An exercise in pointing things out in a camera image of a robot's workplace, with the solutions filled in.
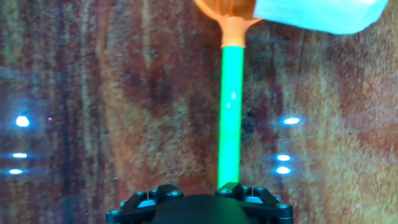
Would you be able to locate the glossy wood grain mat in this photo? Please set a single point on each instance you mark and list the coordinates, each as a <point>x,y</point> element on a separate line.
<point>93,93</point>

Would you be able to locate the white tissue sheet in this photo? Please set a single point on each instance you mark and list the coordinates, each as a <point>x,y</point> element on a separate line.
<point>320,15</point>

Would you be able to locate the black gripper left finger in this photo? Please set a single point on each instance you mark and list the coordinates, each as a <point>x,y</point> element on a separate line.
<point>140,205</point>

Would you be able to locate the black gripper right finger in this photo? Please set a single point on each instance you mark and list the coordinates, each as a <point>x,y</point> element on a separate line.
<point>264,208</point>

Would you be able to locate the orange green toy shovel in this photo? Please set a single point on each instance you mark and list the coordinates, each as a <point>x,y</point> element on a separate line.
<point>230,109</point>

